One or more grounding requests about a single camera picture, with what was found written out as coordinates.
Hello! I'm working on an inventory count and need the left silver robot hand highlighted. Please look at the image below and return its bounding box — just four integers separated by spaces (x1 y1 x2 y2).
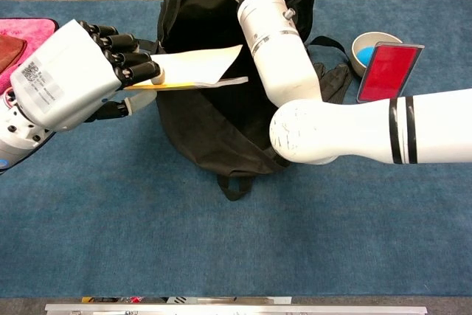
10 18 162 132

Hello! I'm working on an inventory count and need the white yellow Lexicon book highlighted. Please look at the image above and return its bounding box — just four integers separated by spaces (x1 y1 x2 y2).
123 44 250 91

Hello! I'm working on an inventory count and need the black backpack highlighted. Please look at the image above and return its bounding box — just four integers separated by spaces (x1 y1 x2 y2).
156 0 353 201

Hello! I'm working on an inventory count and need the pink towel black trim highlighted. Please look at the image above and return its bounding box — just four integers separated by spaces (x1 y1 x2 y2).
0 17 60 94

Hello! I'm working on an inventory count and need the brown object on cloth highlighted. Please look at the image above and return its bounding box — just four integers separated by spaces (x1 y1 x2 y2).
0 34 29 72

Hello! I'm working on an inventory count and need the beige bowl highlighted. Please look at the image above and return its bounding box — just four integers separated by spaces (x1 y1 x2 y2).
350 31 405 75

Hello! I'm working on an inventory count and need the red pad clear case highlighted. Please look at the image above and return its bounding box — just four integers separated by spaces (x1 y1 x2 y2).
356 42 425 104

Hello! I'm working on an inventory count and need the blue felt table cover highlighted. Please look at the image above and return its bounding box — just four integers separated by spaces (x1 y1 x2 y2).
0 0 472 298

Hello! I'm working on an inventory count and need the aluminium profile rail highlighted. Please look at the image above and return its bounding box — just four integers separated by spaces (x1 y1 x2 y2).
44 302 428 315

